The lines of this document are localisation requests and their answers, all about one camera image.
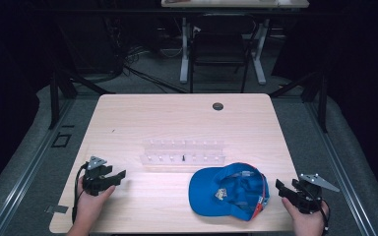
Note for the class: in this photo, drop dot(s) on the black chair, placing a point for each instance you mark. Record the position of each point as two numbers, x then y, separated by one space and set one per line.
220 46

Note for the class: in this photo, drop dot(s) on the person's right hand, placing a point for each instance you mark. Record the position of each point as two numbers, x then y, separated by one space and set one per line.
304 220

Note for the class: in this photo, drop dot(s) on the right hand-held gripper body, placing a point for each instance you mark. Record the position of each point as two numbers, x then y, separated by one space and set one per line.
309 194

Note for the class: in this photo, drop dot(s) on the blue baseball cap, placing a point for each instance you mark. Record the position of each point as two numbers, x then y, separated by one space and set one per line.
229 193

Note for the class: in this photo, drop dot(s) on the white-legged desk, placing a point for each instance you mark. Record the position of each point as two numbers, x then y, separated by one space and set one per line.
234 4

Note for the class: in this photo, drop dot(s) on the clear acrylic peg rack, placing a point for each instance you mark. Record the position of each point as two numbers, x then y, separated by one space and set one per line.
183 152

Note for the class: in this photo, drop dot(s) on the grey tape strip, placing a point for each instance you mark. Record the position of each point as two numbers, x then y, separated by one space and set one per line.
56 208

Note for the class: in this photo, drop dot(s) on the person's left hand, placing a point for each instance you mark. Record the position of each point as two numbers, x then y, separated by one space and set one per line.
91 202

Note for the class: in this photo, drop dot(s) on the dark round table grommet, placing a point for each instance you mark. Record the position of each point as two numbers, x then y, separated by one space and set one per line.
217 106

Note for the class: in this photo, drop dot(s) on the black tape square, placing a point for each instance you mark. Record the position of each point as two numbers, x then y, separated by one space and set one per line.
61 140

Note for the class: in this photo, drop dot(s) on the black metal stand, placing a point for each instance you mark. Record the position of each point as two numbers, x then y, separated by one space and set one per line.
313 95
60 95

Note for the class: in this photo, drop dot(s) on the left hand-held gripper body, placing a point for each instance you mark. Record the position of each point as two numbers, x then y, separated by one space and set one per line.
94 181

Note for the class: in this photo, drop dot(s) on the short black tape line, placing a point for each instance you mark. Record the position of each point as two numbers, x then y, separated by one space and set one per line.
68 126

